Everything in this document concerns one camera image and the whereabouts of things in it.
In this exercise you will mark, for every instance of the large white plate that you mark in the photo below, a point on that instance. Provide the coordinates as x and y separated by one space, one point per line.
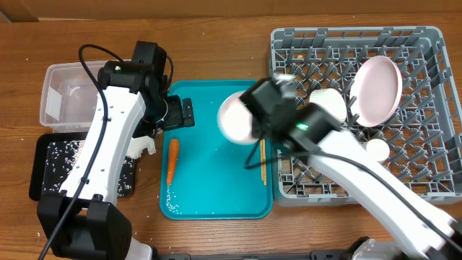
377 89

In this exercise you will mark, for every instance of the food scraps and rice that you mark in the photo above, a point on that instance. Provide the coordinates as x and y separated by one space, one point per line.
60 160

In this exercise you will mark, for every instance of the black waste tray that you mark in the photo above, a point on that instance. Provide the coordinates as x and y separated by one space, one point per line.
35 191

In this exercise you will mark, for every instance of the grey dishwasher rack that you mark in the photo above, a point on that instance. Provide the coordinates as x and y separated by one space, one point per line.
424 133

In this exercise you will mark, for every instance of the clear plastic bin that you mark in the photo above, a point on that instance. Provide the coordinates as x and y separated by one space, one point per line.
68 99

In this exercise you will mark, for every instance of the teal plastic tray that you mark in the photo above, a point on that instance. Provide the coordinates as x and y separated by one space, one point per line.
210 181

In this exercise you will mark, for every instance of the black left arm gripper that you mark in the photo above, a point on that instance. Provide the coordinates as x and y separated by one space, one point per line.
175 119

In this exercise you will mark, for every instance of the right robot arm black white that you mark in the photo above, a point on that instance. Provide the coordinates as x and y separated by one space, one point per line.
312 134

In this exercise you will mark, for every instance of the orange carrot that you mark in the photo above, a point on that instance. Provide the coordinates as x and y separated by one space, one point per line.
173 153

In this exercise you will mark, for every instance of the wooden chopstick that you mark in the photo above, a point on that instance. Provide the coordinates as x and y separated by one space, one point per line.
262 158
265 164

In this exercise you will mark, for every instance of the cream bowl with food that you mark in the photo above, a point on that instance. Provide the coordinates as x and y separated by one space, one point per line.
332 101

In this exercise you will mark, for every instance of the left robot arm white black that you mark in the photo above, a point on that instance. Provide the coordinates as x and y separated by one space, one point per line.
82 221

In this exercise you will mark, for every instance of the white plastic cup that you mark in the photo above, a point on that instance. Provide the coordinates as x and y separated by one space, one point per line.
377 149

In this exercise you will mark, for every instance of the white tissue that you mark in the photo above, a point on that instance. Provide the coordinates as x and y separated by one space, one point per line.
138 145

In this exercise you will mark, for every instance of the pink bowl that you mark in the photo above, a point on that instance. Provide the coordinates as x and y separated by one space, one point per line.
235 120

